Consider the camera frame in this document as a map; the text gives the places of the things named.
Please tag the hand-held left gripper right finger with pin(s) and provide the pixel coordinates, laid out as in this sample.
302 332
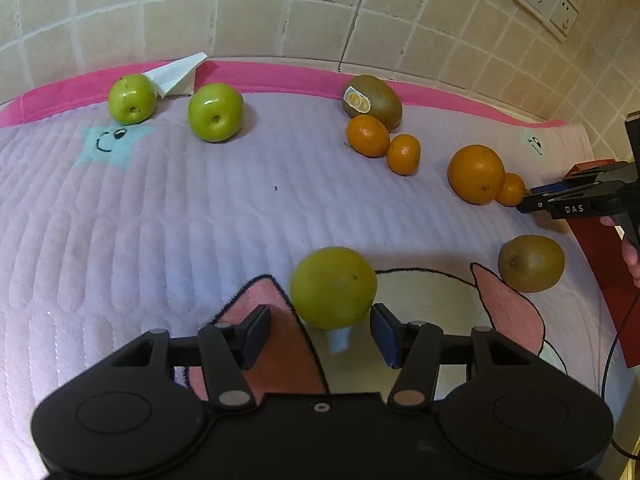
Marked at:
384 335

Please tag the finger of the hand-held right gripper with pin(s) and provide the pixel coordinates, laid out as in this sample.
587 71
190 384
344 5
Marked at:
575 202
590 177

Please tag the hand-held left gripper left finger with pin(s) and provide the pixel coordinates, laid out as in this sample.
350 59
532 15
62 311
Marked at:
257 332

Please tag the red box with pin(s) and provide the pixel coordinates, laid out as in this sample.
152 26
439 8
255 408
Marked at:
600 260

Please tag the small tangerine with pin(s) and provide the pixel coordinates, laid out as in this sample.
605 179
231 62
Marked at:
511 191
403 155
367 136

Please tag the large yellow-green citrus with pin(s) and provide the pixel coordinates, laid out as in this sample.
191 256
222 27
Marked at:
332 285

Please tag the plain brown kiwi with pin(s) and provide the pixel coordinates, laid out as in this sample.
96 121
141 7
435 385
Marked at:
531 264

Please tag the large orange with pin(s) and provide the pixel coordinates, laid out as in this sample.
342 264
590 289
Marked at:
476 174

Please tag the brown kiwi with sticker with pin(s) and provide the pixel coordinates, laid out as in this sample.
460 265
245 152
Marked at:
377 102

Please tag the green apple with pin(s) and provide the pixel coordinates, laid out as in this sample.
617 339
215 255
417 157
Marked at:
216 112
131 100

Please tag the person's right hand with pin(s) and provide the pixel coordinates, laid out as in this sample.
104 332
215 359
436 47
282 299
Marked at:
631 260

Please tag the small white tag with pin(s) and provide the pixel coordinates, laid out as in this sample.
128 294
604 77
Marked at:
339 341

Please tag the printed pink blanket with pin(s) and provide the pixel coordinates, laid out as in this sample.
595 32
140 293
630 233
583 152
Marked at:
150 210

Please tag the folded white paper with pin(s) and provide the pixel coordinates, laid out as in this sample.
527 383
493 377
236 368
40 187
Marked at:
175 72

